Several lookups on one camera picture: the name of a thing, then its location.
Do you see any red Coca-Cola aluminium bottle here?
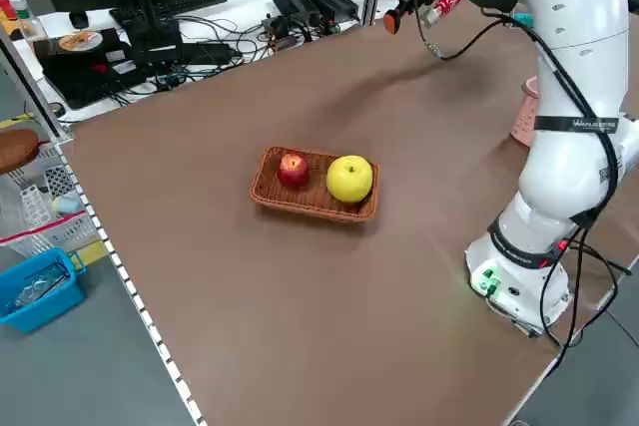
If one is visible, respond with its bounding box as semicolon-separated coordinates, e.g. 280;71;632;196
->
422;0;468;27

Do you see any pink plastic basket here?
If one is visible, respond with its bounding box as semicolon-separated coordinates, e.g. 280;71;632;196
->
508;75;544;148

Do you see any brown woven fruit basket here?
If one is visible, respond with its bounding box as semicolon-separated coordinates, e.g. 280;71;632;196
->
249;146;380;221

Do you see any white plastic basket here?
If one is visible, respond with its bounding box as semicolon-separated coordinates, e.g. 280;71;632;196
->
0;156;101;260

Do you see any blue plastic basket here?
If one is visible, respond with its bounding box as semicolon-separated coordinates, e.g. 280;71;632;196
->
0;246;89;333

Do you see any small electronics board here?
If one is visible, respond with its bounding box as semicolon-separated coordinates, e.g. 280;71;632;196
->
262;15;301;51

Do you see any yellow apple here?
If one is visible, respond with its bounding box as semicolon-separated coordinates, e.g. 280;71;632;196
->
325;155;374;205

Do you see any red apple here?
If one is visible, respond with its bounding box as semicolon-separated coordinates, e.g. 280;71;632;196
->
277;153;311;190

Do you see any black monitor stand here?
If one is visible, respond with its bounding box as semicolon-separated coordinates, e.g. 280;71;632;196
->
112;0;184;66

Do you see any orange white round disc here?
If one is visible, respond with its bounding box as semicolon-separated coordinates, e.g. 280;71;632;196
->
58;30;105;54

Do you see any black desk mat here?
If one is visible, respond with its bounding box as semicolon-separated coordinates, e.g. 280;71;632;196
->
34;29;151;109

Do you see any clear glass jar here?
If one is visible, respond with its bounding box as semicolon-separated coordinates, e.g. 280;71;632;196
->
19;16;50;43

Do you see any brown bread loaf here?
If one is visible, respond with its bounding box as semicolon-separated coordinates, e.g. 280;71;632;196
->
0;127;42;174

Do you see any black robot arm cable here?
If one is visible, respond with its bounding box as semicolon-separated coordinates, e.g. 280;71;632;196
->
416;6;631;350

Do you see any black desk cable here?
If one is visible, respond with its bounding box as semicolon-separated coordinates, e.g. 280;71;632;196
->
114;11;360;98

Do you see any white perforated edge rail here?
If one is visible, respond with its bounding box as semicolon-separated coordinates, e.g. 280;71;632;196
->
59;141;207;426

